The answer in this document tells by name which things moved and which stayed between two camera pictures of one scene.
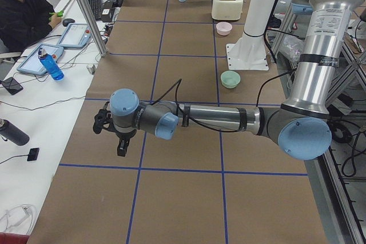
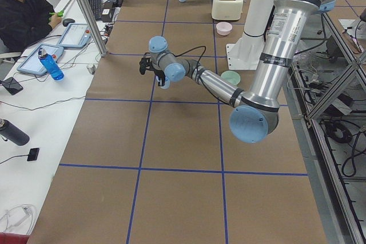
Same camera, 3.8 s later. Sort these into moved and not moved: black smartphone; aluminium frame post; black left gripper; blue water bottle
Moved: black left gripper
Not moved: blue water bottle; black smartphone; aluminium frame post
